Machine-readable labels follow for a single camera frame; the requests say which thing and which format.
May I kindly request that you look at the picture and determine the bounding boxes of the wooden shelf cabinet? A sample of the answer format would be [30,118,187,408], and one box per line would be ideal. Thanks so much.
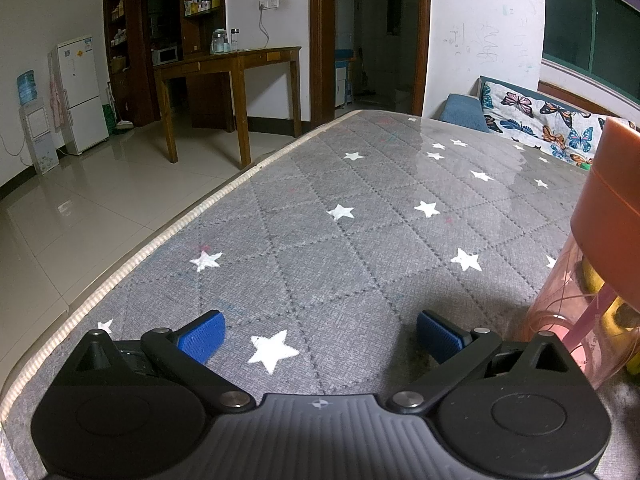
[103,0,228,128]

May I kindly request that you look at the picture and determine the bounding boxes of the blue sofa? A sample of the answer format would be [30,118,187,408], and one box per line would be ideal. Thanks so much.
[440,76,640,136]

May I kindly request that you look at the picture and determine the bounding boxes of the butterfly print blanket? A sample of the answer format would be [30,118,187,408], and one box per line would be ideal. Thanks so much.
[480,82,608,166]

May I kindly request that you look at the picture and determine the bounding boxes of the pink water bottle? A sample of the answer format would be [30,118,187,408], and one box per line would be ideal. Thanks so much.
[525,116,640,391]

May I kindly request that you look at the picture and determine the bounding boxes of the broom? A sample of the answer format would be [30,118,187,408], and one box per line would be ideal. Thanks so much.
[105,80,133,135]

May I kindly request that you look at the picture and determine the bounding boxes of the dark window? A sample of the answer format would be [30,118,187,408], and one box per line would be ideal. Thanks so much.
[542,0,640,106]

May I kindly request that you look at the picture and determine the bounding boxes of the pink hanging cloth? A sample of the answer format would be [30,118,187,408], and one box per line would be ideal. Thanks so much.
[48,72,66,128]

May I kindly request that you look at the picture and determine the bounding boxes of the white refrigerator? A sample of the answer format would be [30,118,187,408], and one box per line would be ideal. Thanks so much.
[48,36,110,156]

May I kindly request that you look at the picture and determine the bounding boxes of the white power cable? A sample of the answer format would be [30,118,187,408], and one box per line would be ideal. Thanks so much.
[258,8,273,51]

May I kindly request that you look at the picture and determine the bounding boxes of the grey star-print table cover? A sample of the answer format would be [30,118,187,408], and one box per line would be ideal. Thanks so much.
[0,108,640,480]

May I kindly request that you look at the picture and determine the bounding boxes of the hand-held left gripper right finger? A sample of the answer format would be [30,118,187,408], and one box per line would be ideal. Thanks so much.
[392,310,588,411]

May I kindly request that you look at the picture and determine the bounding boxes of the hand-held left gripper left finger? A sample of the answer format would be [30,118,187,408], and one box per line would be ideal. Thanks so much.
[52,310,253,409]

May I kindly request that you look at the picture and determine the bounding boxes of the white microwave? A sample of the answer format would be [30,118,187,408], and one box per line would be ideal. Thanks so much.
[151,45,181,66]

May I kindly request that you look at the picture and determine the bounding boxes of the water dispenser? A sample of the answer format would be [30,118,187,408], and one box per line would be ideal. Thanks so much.
[16,70,58,176]

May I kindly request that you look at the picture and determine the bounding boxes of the wooden side table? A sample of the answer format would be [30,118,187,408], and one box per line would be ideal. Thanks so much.
[153,46,302,170]

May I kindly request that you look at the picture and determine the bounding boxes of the wooden door frame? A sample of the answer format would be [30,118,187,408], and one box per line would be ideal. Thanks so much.
[308,0,432,128]

